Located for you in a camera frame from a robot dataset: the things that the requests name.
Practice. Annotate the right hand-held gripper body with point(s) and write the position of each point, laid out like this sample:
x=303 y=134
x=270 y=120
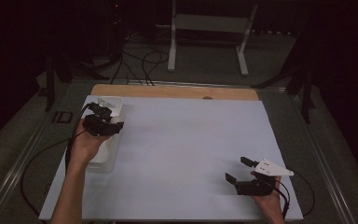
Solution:
x=254 y=187

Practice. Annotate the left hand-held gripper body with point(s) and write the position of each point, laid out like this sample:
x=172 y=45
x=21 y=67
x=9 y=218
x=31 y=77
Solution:
x=98 y=126

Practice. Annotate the white plastic bin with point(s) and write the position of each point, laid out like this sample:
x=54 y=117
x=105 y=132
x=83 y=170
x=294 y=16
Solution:
x=107 y=155

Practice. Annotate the person's left hand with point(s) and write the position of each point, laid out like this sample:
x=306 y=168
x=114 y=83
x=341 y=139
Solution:
x=85 y=149

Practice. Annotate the person's right hand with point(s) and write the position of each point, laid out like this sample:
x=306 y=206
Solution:
x=273 y=208

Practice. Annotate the pale blue table sheet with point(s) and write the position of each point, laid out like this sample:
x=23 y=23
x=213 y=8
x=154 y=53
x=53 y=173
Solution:
x=199 y=186

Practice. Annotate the black tripod stand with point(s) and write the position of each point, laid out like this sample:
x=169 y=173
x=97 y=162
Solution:
x=62 y=70
x=301 y=77

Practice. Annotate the wooden table board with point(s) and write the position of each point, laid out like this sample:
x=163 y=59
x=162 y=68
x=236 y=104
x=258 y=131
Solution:
x=174 y=91

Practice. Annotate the white metal stand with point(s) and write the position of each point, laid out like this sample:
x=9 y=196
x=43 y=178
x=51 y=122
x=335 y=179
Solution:
x=211 y=23

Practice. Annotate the metal floor rail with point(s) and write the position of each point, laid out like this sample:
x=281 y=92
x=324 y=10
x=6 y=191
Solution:
x=326 y=168
x=15 y=168

